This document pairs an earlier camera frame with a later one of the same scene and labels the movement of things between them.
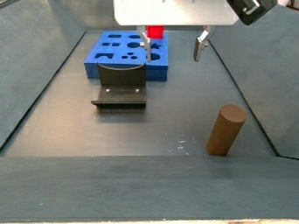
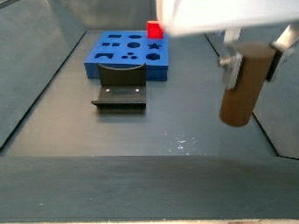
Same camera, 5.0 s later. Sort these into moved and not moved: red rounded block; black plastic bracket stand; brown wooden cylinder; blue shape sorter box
Moved: brown wooden cylinder
Not moved: black plastic bracket stand; blue shape sorter box; red rounded block
